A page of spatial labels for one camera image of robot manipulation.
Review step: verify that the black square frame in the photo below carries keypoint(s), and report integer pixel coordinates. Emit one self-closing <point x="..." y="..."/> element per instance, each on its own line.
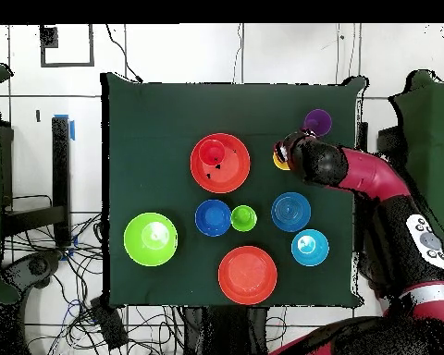
<point x="66" y="64"/>

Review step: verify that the orange plastic bowl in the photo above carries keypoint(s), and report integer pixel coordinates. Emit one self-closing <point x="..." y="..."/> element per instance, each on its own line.
<point x="248" y="275"/>
<point x="229" y="173"/>

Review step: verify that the black power brick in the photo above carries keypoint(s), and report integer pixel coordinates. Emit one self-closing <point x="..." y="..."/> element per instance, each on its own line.
<point x="111" y="325"/>

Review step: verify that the blue ribbed plastic bowl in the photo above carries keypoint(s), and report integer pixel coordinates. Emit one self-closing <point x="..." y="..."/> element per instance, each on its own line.
<point x="291" y="212"/>

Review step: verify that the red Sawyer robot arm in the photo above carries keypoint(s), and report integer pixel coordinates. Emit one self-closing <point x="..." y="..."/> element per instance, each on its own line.
<point x="373" y="177"/>

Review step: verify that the dark blue plastic bowl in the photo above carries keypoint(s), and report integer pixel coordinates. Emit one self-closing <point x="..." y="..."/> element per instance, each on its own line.
<point x="212" y="218"/>

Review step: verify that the yellow plastic cup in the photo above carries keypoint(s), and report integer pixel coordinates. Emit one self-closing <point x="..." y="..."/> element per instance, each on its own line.
<point x="280" y="165"/>

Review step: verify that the green plastic cup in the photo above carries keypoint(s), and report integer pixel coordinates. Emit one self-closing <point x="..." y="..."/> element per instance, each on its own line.
<point x="244" y="219"/>

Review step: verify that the green plastic bowl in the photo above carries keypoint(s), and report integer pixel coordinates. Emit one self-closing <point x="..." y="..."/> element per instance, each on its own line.
<point x="144" y="244"/>

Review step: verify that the dark green tablecloth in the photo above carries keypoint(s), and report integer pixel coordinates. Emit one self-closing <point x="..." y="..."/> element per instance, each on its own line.
<point x="151" y="122"/>

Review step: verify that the black metal post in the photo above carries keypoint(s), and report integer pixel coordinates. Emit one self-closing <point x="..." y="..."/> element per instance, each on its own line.
<point x="363" y="135"/>
<point x="61" y="166"/>

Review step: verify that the light blue plastic bowl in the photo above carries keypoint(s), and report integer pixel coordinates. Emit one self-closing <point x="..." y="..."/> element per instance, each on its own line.
<point x="310" y="248"/>

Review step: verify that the blue tape strip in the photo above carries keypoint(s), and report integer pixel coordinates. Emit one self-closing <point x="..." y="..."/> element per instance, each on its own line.
<point x="72" y="130"/>

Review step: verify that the grey pedestal foot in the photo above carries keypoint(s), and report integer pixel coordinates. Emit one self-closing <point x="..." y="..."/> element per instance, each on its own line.
<point x="37" y="266"/>

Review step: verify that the purple plastic cup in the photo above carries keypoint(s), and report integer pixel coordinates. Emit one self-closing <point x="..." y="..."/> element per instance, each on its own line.
<point x="320" y="120"/>

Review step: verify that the orange plastic cup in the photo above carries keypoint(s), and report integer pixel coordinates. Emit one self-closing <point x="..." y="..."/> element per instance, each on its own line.
<point x="211" y="153"/>

